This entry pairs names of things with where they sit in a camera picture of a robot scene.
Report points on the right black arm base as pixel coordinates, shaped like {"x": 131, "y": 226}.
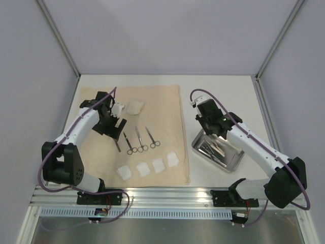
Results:
{"x": 226, "y": 198}

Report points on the white gauze pad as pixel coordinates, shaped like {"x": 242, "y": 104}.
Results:
{"x": 143, "y": 169}
{"x": 158, "y": 165}
{"x": 125, "y": 172}
{"x": 172, "y": 159}

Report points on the slotted grey cable duct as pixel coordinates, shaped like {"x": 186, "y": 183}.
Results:
{"x": 140, "y": 213}

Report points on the steel surgical scissors middle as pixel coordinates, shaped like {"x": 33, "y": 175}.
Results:
{"x": 142, "y": 147}

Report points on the right aluminium frame post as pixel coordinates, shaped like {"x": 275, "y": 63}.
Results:
{"x": 297, "y": 8}

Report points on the steel tweezers pair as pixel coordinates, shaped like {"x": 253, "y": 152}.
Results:
{"x": 211, "y": 149}

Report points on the beige cloth mat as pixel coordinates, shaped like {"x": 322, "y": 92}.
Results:
{"x": 151, "y": 150}

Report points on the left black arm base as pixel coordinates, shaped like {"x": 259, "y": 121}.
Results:
{"x": 110, "y": 197}

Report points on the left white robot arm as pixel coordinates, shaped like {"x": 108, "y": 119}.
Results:
{"x": 61, "y": 160}

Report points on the black tipped surgical scissors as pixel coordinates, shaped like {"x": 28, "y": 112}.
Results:
{"x": 131, "y": 149}

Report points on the aluminium frame post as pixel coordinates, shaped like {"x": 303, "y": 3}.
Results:
{"x": 57, "y": 36}
{"x": 297, "y": 8}

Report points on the steel forceps dark handle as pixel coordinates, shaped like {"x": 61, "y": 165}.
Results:
{"x": 118, "y": 147}

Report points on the steel surgical scissors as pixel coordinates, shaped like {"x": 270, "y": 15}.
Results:
{"x": 154, "y": 143}
{"x": 142, "y": 147}

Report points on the left aluminium frame post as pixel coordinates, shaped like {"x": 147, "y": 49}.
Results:
{"x": 57, "y": 36}

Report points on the steel surgical scissors right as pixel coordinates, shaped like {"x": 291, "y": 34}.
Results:
{"x": 154, "y": 143}

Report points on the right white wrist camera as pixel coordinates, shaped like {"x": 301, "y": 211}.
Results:
{"x": 198, "y": 101}

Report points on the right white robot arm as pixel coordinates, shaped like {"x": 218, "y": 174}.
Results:
{"x": 286, "y": 177}

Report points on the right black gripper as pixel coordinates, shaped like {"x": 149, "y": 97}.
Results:
{"x": 212, "y": 127}

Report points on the stainless steel tray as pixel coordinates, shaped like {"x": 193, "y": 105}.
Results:
{"x": 233, "y": 155}

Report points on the aluminium front rail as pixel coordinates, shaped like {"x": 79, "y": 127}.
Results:
{"x": 170, "y": 197}

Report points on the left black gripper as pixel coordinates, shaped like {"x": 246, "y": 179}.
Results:
{"x": 112, "y": 131}

